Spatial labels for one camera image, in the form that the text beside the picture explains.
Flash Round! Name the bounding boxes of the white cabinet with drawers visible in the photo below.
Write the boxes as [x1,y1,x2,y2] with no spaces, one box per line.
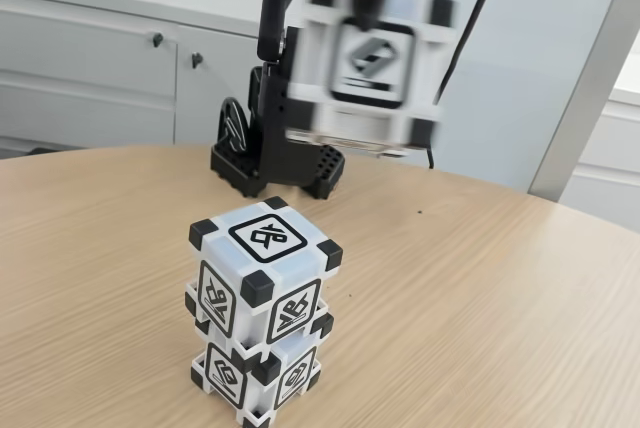
[0,0,406,157]

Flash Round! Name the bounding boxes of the white cube with paperclip symbol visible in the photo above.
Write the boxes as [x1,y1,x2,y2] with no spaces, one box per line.
[189,315,335,423]

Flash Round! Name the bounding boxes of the grey metal post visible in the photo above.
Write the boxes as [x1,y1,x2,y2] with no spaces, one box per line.
[529,0,640,199]

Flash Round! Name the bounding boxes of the black camera cable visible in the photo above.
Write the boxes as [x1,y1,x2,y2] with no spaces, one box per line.
[424,0,504,170]

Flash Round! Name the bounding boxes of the white cube with letter symbol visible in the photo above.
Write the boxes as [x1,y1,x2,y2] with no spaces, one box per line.
[183,196,345,352]

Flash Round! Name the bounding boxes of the white cube with lightning symbol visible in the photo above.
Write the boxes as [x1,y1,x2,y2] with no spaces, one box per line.
[284,0,461,159]

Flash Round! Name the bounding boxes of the white low cabinet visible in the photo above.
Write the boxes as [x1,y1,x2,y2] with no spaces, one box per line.
[564,87,640,234]

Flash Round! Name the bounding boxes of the black clamp wheel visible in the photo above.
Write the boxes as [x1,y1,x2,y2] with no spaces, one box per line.
[218,96,250,152]

